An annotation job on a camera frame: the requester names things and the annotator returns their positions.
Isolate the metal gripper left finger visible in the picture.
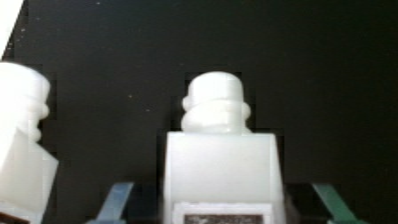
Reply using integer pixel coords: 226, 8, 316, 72
85, 182, 133, 224

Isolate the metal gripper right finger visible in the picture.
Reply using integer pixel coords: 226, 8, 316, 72
313, 183, 369, 224

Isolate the white leg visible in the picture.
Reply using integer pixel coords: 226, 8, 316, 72
0, 62, 58, 224
163, 71, 286, 224

